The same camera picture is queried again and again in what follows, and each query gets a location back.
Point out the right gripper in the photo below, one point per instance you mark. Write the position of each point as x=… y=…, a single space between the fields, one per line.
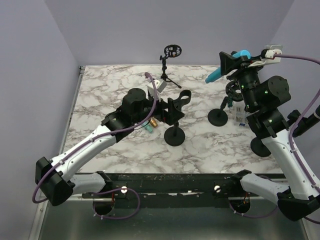
x=229 y=63

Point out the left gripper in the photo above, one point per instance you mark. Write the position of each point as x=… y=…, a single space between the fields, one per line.
x=173 y=114

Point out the black round-base clip stand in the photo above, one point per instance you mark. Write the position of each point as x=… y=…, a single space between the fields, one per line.
x=174 y=136

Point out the gold microphone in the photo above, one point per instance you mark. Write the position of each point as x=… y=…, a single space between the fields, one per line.
x=153 y=123

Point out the mint green microphone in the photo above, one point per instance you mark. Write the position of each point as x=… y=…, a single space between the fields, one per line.
x=148 y=127

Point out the blue microphone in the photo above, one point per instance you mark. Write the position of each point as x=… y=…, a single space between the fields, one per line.
x=227 y=64

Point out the black round-base shock-mount stand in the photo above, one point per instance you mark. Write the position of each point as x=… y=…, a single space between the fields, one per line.
x=217 y=116

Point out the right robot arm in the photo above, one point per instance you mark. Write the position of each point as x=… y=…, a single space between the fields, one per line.
x=301 y=195

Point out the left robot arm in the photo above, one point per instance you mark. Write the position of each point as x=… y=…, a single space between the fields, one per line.
x=56 y=177

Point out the black microphone on right stand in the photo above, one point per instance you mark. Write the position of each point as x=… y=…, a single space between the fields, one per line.
x=307 y=123

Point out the clear plastic screw box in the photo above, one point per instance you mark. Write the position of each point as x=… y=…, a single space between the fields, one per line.
x=240 y=115

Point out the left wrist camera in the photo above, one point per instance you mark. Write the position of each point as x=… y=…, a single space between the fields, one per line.
x=155 y=89

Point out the green handle screwdriver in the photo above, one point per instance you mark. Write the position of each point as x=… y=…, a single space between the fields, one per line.
x=228 y=102

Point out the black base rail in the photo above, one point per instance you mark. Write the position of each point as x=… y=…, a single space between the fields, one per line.
x=170 y=190

